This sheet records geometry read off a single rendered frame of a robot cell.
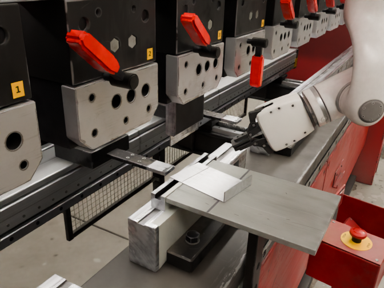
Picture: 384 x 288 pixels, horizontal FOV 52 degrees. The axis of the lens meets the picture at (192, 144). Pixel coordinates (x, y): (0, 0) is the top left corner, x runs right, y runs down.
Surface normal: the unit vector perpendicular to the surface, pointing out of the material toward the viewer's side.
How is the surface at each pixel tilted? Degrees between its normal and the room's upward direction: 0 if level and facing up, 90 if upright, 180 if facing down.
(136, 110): 90
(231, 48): 90
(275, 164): 0
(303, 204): 0
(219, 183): 0
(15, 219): 90
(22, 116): 90
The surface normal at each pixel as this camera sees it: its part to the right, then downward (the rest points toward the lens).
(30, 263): 0.03, -0.91
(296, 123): 0.00, 0.44
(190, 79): 0.86, 0.23
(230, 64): -0.51, 0.34
